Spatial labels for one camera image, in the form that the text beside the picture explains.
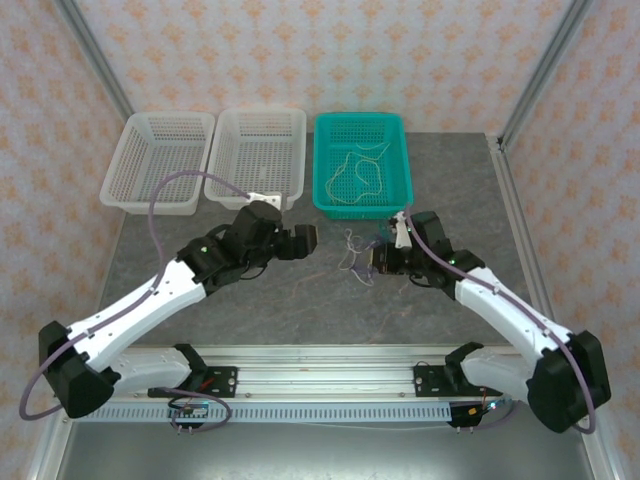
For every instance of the teal plastic basket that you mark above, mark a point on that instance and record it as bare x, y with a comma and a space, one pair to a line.
325, 150

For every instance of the aluminium frame post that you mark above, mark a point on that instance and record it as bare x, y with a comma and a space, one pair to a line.
545, 70
95, 55

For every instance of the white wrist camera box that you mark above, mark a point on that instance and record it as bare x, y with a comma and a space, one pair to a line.
267, 198
401, 235

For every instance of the small electronics board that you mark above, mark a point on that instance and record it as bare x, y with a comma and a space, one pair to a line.
482, 409
187, 411

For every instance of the aluminium frame bar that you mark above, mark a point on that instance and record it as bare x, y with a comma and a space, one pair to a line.
45, 455

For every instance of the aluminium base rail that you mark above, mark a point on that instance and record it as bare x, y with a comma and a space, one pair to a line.
325, 380

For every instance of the aluminium table edge rail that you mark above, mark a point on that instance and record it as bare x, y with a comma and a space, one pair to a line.
515, 200

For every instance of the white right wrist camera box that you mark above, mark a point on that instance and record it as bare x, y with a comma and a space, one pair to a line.
401, 235

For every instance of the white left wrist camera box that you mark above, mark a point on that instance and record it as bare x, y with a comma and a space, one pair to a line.
267, 198

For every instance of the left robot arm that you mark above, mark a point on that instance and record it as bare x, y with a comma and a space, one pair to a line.
140, 310

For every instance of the white plastic basket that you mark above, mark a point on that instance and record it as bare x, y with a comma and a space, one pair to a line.
260, 140
125, 150

